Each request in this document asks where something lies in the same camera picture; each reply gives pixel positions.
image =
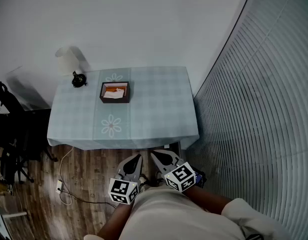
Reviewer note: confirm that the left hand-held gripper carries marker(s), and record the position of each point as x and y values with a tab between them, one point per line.
123	189

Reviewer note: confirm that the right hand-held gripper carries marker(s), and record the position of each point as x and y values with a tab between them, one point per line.
180	177

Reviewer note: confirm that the dark brown tissue box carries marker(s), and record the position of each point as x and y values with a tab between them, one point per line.
114	100

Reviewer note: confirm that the white tissue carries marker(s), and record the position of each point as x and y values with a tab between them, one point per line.
118	93

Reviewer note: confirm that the person's right forearm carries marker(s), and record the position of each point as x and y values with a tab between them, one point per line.
206	199

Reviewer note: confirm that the person's left forearm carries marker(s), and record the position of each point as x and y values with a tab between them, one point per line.
116	219

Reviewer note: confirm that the orange tissue packet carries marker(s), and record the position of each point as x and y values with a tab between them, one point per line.
113	89

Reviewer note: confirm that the light blue checked tablecloth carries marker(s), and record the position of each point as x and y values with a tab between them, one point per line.
153	109

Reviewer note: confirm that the person's white shirt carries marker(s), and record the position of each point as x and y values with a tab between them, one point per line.
173	216

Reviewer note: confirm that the white power socket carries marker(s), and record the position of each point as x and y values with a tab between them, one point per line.
59	186

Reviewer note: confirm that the white window blinds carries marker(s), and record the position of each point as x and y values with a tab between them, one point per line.
263	114

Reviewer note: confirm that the white table lamp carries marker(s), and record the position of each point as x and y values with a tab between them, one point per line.
67	62

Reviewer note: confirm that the black office chair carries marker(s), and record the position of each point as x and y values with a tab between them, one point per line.
11	124

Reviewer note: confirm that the white shelf unit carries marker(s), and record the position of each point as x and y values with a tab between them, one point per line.
6	221

